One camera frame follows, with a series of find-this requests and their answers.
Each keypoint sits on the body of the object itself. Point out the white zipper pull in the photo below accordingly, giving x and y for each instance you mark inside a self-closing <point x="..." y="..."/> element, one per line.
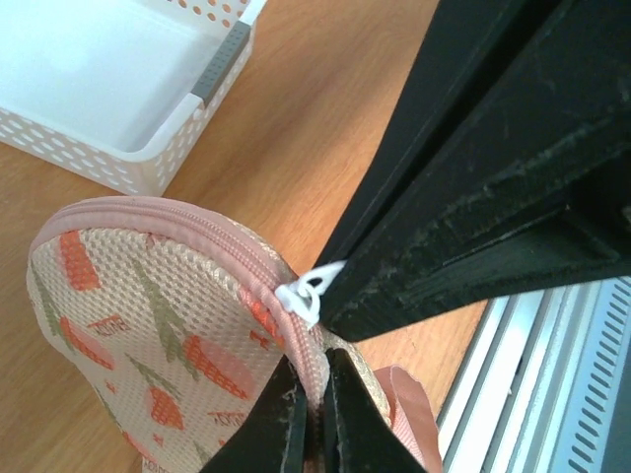
<point x="303" y="296"/>

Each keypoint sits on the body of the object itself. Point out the white plastic basket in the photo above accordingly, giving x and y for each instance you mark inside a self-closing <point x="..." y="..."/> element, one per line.
<point x="119" y="91"/>

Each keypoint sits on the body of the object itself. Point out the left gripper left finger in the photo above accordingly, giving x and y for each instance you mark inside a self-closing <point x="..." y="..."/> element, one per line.
<point x="272" y="437"/>

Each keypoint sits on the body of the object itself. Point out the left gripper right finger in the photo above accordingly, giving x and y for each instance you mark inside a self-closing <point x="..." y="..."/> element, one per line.
<point x="355" y="437"/>

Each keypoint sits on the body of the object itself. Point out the aluminium mounting rail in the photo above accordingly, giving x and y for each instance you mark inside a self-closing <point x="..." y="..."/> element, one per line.
<point x="544" y="385"/>

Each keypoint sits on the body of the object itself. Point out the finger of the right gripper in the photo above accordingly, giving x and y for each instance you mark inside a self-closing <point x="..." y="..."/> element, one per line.
<point x="589" y="168"/>
<point x="457" y="180"/>

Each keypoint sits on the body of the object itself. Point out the floral mesh laundry bag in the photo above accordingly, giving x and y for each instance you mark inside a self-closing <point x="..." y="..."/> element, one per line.
<point x="168" y="311"/>

